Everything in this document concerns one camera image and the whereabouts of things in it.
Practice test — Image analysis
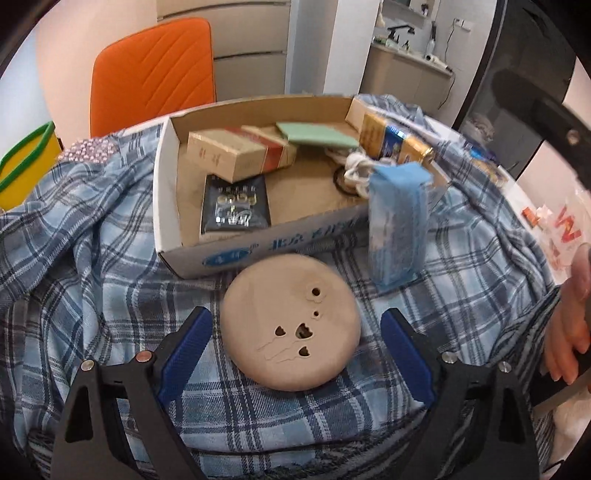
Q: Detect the person's right hand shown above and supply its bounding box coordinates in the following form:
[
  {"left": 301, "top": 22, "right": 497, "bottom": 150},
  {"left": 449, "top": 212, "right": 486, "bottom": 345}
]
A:
[{"left": 545, "top": 258, "right": 591, "bottom": 385}]

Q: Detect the orange small box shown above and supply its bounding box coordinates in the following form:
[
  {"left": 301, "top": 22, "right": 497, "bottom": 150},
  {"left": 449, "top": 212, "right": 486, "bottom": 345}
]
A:
[{"left": 521, "top": 208, "right": 552, "bottom": 228}]

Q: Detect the yellow and blue cigarette pack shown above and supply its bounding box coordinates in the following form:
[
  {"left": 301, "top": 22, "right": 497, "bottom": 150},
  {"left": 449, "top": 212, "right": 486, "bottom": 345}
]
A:
[{"left": 361, "top": 113, "right": 435, "bottom": 185}]

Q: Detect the blue tissue pack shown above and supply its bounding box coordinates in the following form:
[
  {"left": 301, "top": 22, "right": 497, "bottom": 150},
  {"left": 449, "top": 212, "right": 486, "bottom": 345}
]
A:
[{"left": 368, "top": 161, "right": 431, "bottom": 292}]

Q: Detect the red brown cigarette box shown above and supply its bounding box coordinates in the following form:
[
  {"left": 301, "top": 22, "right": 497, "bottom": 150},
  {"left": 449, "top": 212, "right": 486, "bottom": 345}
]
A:
[{"left": 242, "top": 124, "right": 298, "bottom": 172}]

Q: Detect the beige sink vanity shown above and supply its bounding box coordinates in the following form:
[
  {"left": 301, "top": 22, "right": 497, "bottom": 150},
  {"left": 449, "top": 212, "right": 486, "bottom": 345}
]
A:
[{"left": 360, "top": 39, "right": 455, "bottom": 112}]

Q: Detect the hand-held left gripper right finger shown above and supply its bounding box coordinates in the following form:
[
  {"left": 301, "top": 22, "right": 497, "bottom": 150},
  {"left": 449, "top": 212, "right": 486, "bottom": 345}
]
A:
[{"left": 381, "top": 308, "right": 541, "bottom": 480}]

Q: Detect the dark blue cigarette box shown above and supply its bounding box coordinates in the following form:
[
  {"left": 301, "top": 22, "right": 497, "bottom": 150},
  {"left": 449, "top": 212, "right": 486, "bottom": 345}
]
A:
[{"left": 464, "top": 143, "right": 502, "bottom": 178}]

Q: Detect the orange chair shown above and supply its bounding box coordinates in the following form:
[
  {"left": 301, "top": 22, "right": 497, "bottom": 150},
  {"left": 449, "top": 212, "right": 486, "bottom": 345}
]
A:
[{"left": 90, "top": 17, "right": 218, "bottom": 139}]

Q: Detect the blue plaid shirt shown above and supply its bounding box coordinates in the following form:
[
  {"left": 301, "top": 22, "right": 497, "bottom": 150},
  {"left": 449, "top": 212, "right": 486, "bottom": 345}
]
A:
[{"left": 0, "top": 95, "right": 561, "bottom": 480}]

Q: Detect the green pad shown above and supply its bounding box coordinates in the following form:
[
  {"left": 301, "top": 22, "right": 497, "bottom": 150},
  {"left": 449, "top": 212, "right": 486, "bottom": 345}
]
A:
[{"left": 276, "top": 121, "right": 361, "bottom": 149}]

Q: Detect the white coiled cord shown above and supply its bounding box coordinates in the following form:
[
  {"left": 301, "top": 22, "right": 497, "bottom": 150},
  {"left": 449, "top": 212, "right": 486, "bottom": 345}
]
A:
[{"left": 333, "top": 166, "right": 370, "bottom": 198}]

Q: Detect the white red printed plastic bag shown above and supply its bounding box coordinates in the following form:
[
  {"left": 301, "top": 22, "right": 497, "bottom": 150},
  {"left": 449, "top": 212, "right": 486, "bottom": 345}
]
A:
[{"left": 531, "top": 182, "right": 591, "bottom": 278}]

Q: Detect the bathroom mirror cabinet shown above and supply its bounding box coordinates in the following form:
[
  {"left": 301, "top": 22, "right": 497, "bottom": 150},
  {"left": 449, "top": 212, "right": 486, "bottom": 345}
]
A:
[{"left": 381, "top": 0, "right": 428, "bottom": 17}]

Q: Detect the beige round disc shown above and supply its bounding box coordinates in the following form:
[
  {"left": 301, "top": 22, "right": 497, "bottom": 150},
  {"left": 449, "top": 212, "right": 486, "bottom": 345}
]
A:
[{"left": 221, "top": 253, "right": 362, "bottom": 392}]

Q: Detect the beige cigarette box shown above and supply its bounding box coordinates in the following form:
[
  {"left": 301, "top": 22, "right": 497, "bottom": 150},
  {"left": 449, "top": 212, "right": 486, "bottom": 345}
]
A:
[{"left": 187, "top": 129, "right": 269, "bottom": 183}]

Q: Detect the white cable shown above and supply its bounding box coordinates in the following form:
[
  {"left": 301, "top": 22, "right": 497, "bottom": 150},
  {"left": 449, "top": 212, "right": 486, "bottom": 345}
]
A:
[{"left": 344, "top": 152, "right": 393, "bottom": 186}]

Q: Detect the black packet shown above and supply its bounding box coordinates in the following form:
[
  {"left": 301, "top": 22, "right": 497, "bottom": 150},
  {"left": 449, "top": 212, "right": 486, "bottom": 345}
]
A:
[{"left": 200, "top": 174, "right": 273, "bottom": 232}]

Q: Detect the cardboard box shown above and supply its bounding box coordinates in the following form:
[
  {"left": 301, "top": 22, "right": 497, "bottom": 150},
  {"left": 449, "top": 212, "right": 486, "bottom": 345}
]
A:
[{"left": 154, "top": 95, "right": 451, "bottom": 280}]

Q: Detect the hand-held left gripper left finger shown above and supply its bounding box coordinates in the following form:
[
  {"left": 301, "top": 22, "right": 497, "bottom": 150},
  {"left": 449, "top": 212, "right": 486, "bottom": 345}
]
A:
[{"left": 50, "top": 305, "right": 214, "bottom": 480}]

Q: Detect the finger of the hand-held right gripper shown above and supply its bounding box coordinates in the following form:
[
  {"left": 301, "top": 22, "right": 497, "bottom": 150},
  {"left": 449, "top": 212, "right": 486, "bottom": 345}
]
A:
[{"left": 492, "top": 68, "right": 591, "bottom": 195}]

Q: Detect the yellow bin with green rim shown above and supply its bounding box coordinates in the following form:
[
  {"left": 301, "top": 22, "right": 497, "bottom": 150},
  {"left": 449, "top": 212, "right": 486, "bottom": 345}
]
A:
[{"left": 0, "top": 122, "right": 62, "bottom": 210}]

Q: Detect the rhinestone sheet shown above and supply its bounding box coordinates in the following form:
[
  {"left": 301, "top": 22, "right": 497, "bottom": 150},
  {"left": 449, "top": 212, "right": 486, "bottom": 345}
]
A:
[{"left": 58, "top": 138, "right": 118, "bottom": 164}]

